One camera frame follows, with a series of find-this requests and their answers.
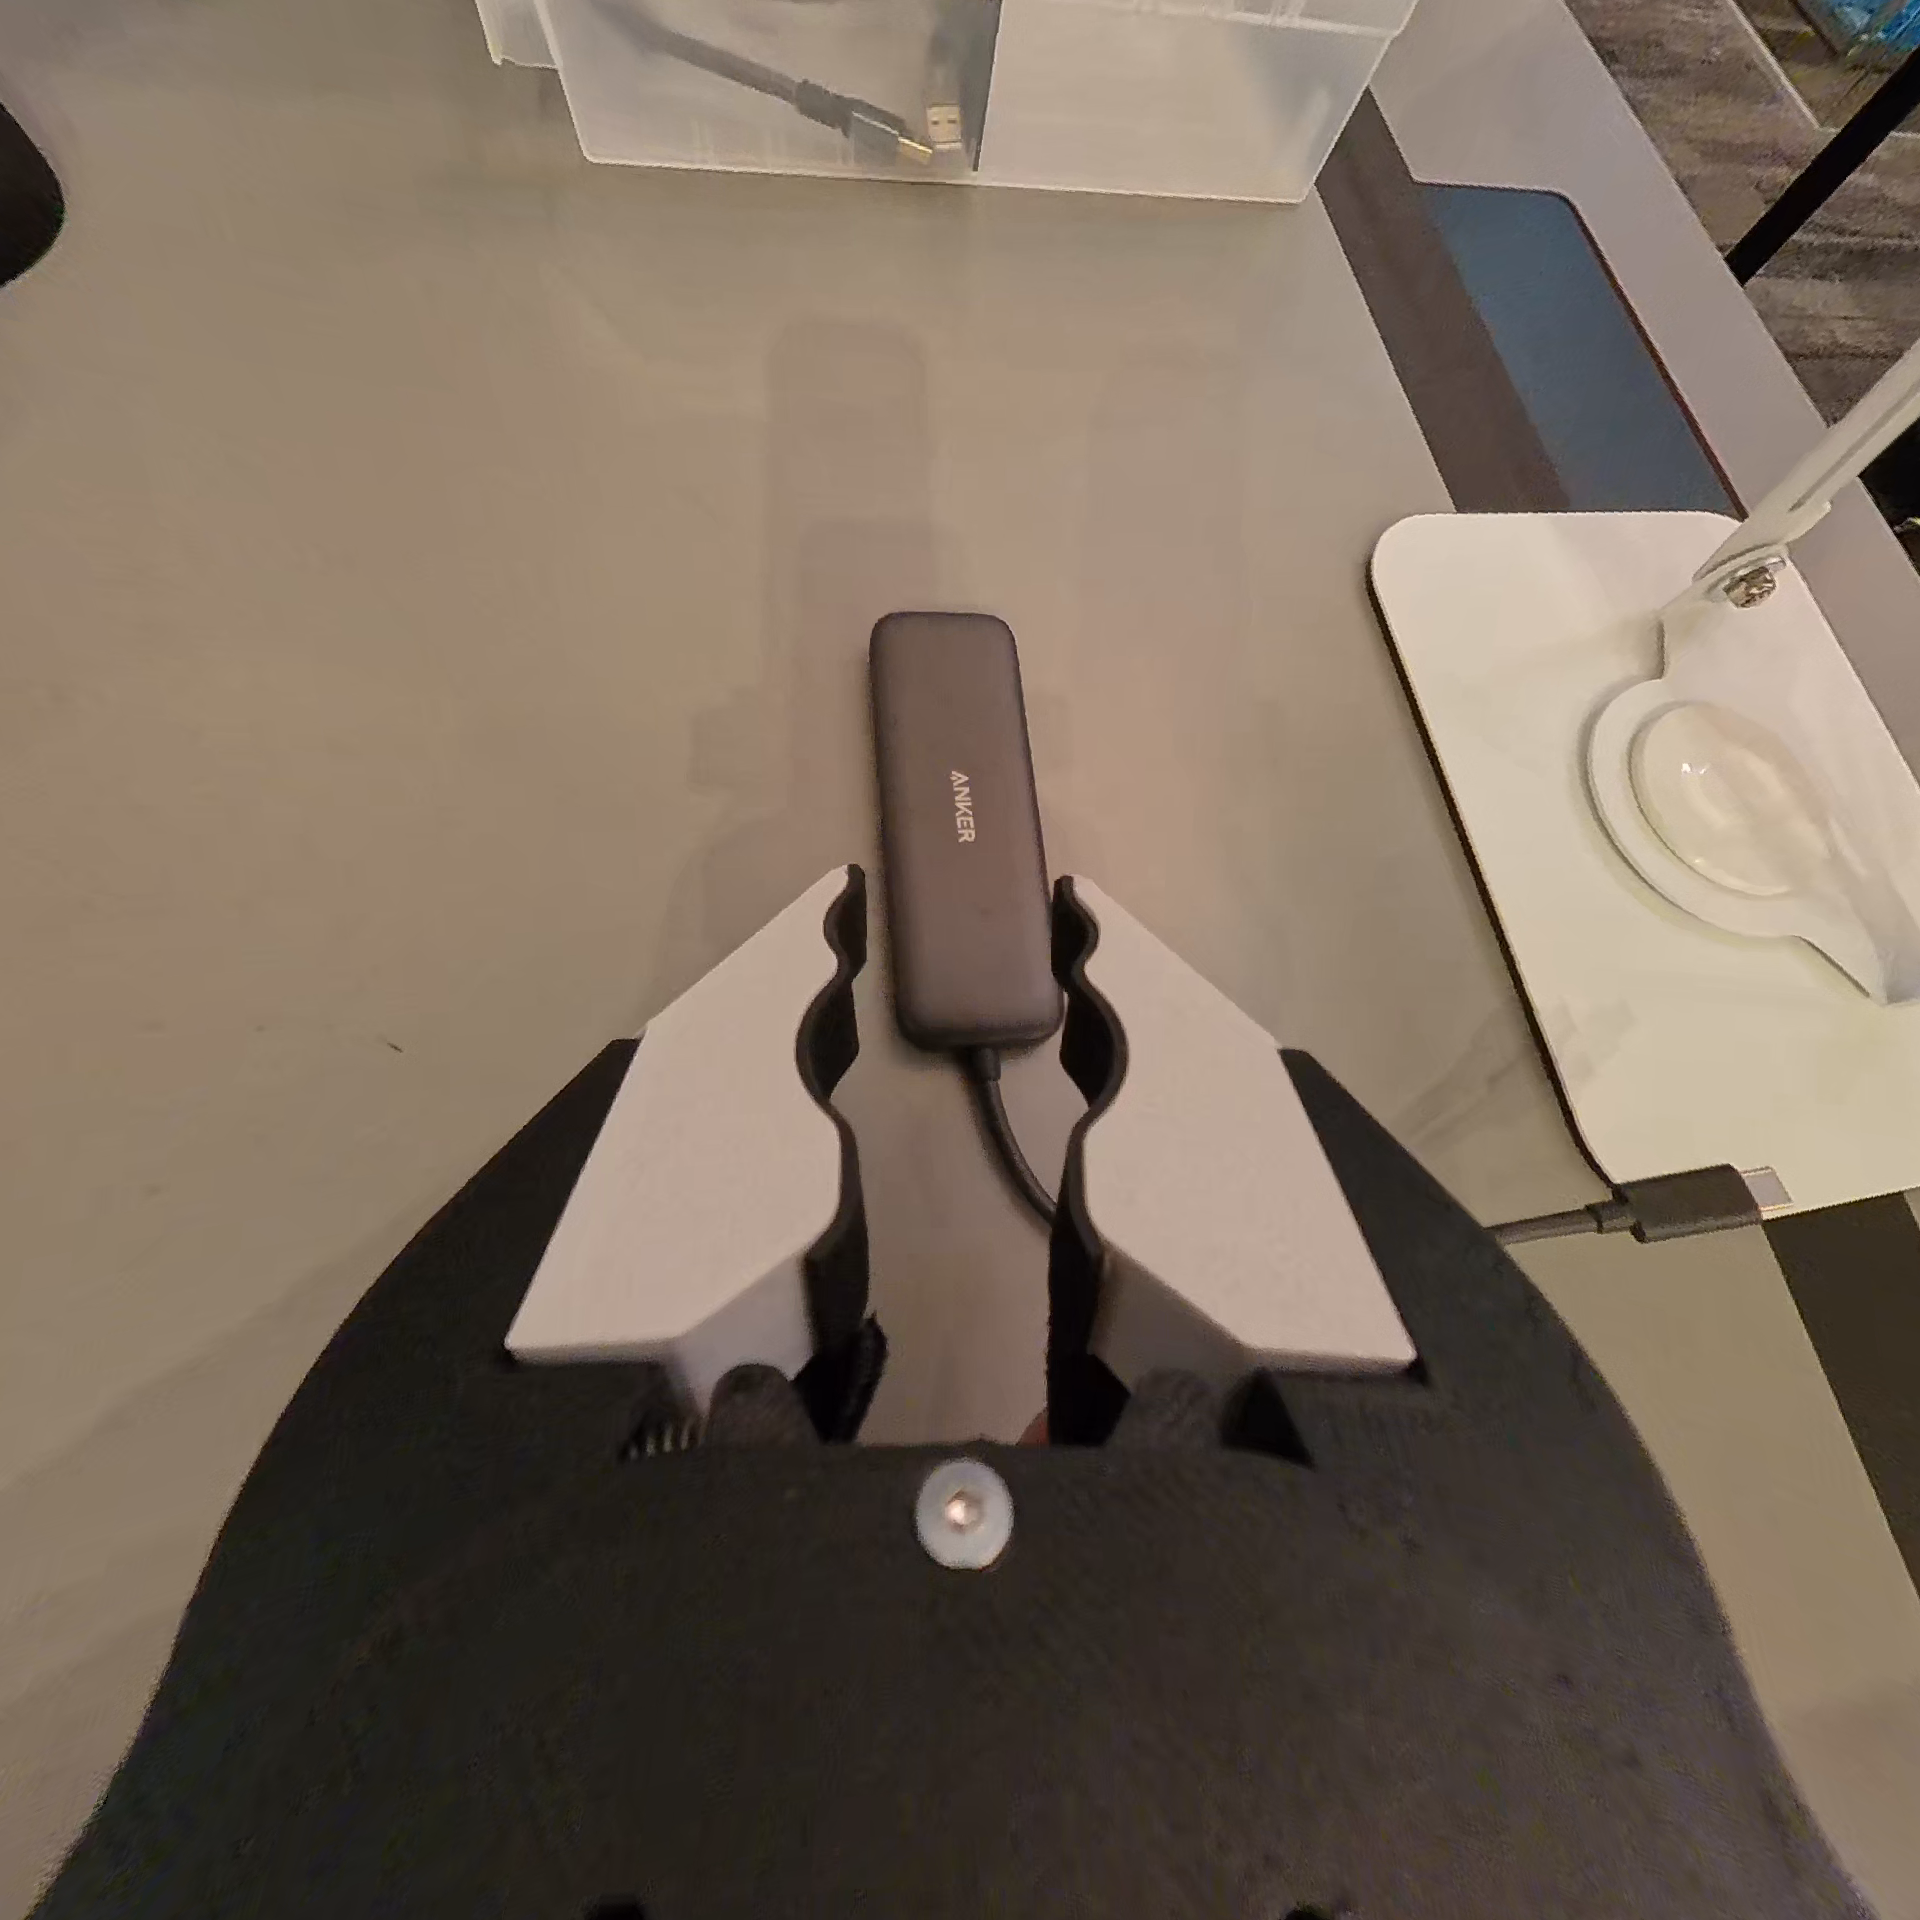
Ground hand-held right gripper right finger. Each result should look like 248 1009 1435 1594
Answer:
1044 873 1422 1450

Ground clear plastic organizer box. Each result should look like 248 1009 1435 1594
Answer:
478 0 1420 207

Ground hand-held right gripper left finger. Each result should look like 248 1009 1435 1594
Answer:
502 862 885 1433

